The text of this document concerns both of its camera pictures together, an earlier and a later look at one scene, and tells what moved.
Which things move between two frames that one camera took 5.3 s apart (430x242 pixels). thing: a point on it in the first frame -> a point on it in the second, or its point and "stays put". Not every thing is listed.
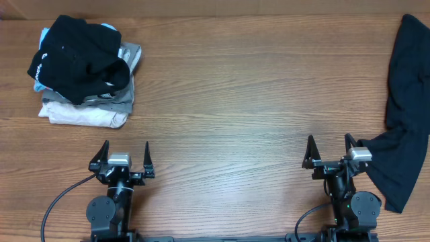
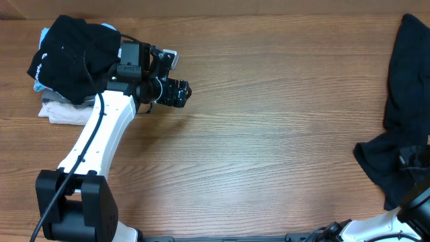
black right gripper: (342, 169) -> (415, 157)
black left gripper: (148, 169) -> (170, 97)
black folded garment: (79, 60) stays put
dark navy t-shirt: (398, 152) stays put
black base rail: (292, 237) stays put
